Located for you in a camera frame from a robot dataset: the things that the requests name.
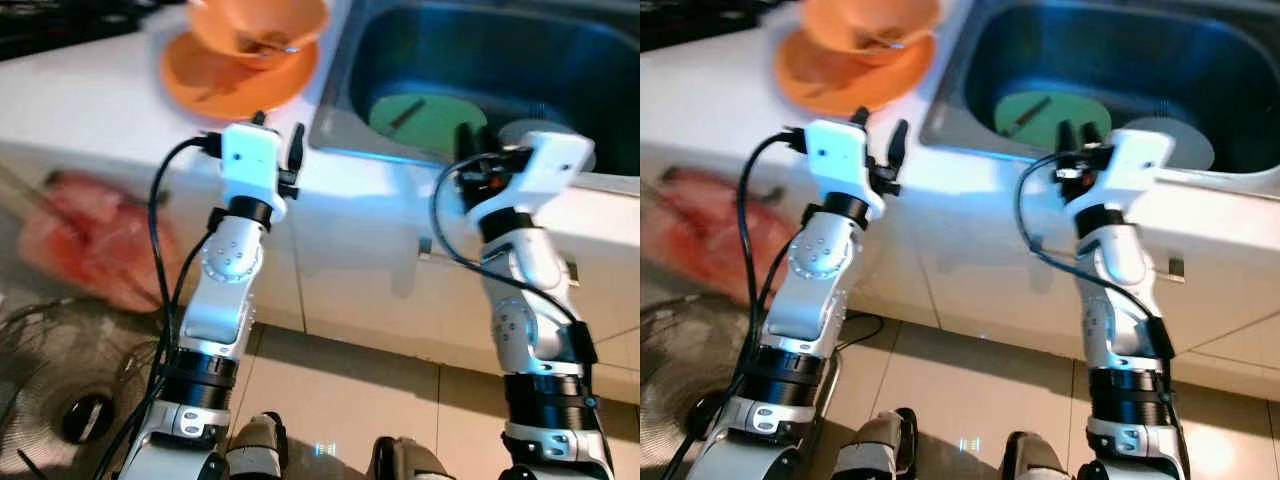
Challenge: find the orange plastic plate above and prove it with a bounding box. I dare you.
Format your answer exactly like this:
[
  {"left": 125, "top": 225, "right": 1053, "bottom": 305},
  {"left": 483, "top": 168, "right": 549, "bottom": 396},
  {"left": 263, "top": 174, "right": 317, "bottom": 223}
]
[
  {"left": 160, "top": 30, "right": 321, "bottom": 121},
  {"left": 775, "top": 25, "right": 936, "bottom": 116}
]

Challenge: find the green plate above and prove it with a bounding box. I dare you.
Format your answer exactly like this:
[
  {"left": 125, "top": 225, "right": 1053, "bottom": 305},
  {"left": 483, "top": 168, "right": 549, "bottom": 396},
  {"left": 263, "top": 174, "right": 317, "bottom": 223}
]
[
  {"left": 368, "top": 92, "right": 489, "bottom": 159},
  {"left": 993, "top": 92, "right": 1106, "bottom": 153}
]

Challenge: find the grey bowl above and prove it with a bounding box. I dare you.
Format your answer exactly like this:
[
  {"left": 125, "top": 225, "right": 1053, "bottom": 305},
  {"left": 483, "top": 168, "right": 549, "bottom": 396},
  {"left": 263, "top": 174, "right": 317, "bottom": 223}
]
[
  {"left": 497, "top": 118, "right": 601, "bottom": 176},
  {"left": 1115, "top": 117, "right": 1216, "bottom": 171}
]

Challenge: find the brown spoon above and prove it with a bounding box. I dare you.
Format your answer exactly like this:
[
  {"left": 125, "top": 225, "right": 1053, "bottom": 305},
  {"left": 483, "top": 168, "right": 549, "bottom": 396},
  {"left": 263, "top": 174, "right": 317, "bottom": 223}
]
[
  {"left": 860, "top": 30, "right": 916, "bottom": 53},
  {"left": 245, "top": 32, "right": 301, "bottom": 56}
]

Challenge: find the stainless steel sink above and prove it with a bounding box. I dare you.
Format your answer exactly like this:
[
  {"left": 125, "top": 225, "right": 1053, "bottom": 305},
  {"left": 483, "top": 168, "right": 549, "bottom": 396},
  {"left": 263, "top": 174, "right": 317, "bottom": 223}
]
[
  {"left": 920, "top": 0, "right": 1280, "bottom": 196},
  {"left": 310, "top": 0, "right": 641, "bottom": 201}
]

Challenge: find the orange plastic bag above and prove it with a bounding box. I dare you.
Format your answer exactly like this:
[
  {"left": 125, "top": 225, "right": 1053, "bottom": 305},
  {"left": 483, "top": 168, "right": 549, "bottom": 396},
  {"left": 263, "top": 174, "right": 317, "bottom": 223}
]
[
  {"left": 18, "top": 170, "right": 181, "bottom": 313},
  {"left": 642, "top": 165, "right": 801, "bottom": 306}
]

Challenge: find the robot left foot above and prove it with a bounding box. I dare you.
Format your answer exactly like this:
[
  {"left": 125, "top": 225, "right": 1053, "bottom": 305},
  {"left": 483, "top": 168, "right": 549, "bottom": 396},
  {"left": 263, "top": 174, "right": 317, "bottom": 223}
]
[
  {"left": 835, "top": 407, "right": 919, "bottom": 480},
  {"left": 228, "top": 412, "right": 291, "bottom": 480}
]

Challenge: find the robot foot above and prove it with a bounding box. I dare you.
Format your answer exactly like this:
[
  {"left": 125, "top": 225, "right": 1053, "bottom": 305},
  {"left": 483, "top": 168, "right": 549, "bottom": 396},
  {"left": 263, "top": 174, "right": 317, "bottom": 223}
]
[
  {"left": 228, "top": 412, "right": 291, "bottom": 480},
  {"left": 372, "top": 435, "right": 446, "bottom": 480},
  {"left": 835, "top": 407, "right": 919, "bottom": 480},
  {"left": 1000, "top": 430, "right": 1076, "bottom": 480}
]

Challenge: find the metal floor fan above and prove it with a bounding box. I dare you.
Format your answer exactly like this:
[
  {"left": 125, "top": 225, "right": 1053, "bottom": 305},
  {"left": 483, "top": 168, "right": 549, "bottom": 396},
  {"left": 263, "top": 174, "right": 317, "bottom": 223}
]
[
  {"left": 0, "top": 300, "right": 171, "bottom": 480},
  {"left": 640, "top": 290, "right": 841, "bottom": 480}
]

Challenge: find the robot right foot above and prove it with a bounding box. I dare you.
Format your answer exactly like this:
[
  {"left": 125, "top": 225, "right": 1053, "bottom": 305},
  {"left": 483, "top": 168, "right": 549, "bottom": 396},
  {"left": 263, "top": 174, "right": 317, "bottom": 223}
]
[
  {"left": 1000, "top": 430, "right": 1076, "bottom": 480},
  {"left": 372, "top": 435, "right": 446, "bottom": 480}
]

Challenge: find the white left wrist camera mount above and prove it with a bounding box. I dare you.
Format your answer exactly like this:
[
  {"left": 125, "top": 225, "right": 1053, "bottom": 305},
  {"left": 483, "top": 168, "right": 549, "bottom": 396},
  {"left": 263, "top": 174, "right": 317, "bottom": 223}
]
[
  {"left": 805, "top": 120, "right": 886, "bottom": 221},
  {"left": 218, "top": 122, "right": 291, "bottom": 223}
]

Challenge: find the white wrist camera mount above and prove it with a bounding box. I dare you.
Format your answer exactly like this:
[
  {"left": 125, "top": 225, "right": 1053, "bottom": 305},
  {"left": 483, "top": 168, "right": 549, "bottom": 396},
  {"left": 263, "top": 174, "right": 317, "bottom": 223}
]
[
  {"left": 1070, "top": 128, "right": 1176, "bottom": 223},
  {"left": 805, "top": 120, "right": 886, "bottom": 221},
  {"left": 218, "top": 122, "right": 291, "bottom": 223},
  {"left": 465, "top": 130, "right": 596, "bottom": 226}
]

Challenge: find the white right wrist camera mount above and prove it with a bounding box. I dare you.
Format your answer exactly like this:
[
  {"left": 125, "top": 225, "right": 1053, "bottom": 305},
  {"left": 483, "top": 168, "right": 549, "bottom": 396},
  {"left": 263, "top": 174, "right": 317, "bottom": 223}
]
[
  {"left": 465, "top": 130, "right": 596, "bottom": 226},
  {"left": 1070, "top": 128, "right": 1176, "bottom": 223}
]

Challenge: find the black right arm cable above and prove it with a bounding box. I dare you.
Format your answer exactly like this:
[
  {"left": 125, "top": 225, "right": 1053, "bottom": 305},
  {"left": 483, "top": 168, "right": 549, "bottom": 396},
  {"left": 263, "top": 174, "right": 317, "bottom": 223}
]
[
  {"left": 430, "top": 160, "right": 601, "bottom": 361},
  {"left": 1017, "top": 150, "right": 1176, "bottom": 351}
]

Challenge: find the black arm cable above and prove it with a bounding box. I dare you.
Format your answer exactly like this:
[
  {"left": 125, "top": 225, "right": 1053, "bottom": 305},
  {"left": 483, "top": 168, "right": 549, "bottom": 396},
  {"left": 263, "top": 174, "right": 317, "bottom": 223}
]
[
  {"left": 660, "top": 128, "right": 813, "bottom": 480},
  {"left": 95, "top": 133, "right": 226, "bottom": 480},
  {"left": 1017, "top": 150, "right": 1176, "bottom": 351},
  {"left": 430, "top": 160, "right": 601, "bottom": 361}
]

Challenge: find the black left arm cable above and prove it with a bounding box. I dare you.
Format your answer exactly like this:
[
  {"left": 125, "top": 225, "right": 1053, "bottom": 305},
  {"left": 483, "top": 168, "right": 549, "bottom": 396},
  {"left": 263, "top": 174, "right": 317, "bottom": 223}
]
[
  {"left": 95, "top": 133, "right": 226, "bottom": 480},
  {"left": 660, "top": 128, "right": 813, "bottom": 480}
]

